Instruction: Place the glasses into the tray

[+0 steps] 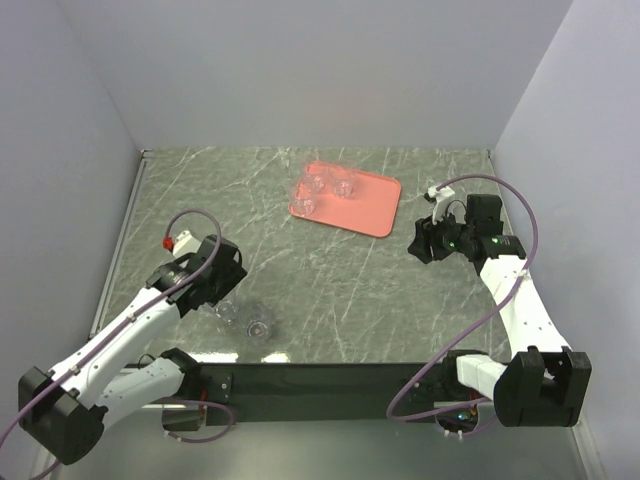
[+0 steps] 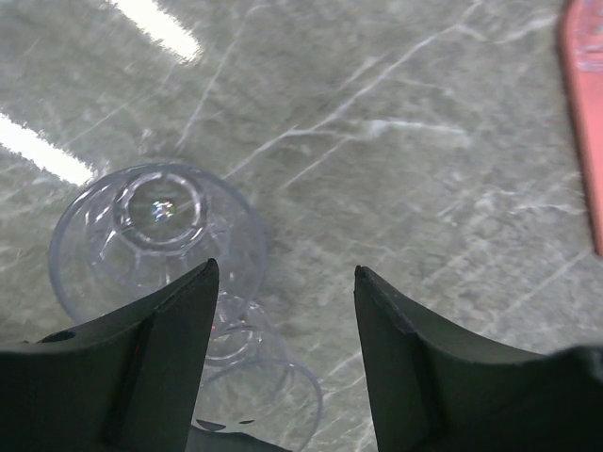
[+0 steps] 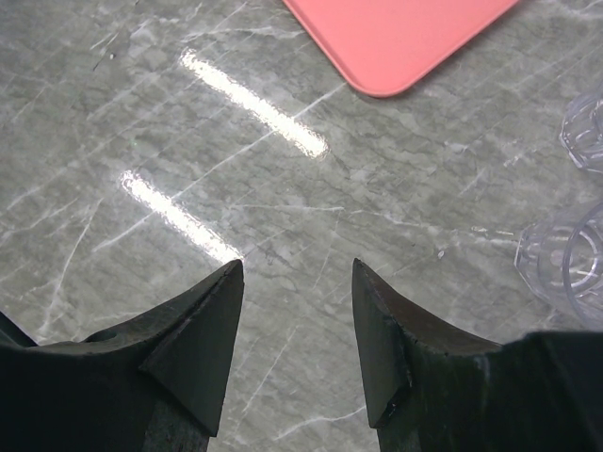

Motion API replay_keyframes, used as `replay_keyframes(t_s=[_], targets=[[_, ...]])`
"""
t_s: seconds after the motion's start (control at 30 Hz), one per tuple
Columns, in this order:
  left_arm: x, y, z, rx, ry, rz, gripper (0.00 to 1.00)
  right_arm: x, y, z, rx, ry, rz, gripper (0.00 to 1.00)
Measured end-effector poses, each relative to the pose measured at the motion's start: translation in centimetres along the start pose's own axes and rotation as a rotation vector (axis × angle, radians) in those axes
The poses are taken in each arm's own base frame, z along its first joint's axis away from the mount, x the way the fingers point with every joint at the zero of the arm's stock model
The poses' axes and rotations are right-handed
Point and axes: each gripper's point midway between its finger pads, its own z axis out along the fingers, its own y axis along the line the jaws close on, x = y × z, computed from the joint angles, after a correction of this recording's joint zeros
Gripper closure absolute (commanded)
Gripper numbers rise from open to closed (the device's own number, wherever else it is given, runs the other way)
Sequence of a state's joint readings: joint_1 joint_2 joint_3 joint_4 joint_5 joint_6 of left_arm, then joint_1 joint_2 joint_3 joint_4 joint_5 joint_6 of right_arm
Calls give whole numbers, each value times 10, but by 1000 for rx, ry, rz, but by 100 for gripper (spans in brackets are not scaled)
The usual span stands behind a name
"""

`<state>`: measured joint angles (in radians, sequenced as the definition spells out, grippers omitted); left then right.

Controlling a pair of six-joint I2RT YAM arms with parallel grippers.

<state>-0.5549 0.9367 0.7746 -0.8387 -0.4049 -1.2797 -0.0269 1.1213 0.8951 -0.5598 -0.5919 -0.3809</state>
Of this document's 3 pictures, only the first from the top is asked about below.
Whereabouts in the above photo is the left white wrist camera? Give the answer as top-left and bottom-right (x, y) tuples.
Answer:
(162, 230), (201, 258)

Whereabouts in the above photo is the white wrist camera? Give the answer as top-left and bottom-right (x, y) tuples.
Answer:
(423, 186), (455, 224)
(162, 230), (201, 258)

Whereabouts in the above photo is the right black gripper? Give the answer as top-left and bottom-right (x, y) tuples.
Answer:
(407, 205), (475, 264)

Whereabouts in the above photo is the pink plastic tray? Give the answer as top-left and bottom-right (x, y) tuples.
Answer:
(288, 162), (402, 238)

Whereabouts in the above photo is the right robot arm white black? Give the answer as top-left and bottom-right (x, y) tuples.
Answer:
(408, 188), (592, 427)

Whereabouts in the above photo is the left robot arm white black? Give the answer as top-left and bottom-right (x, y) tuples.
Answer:
(18, 235), (247, 465)

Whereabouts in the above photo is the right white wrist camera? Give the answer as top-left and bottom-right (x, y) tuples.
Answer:
(423, 186), (455, 224)

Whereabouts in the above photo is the clear glass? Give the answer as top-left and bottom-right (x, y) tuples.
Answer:
(289, 181), (316, 216)
(213, 300), (239, 325)
(302, 161), (328, 192)
(244, 303), (274, 343)
(329, 167), (356, 198)

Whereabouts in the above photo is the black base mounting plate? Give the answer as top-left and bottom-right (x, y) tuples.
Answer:
(179, 363), (421, 422)

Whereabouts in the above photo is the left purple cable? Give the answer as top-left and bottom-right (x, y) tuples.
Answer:
(0, 209), (238, 480)

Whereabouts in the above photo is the aluminium rail frame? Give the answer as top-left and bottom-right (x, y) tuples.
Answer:
(27, 148), (151, 480)

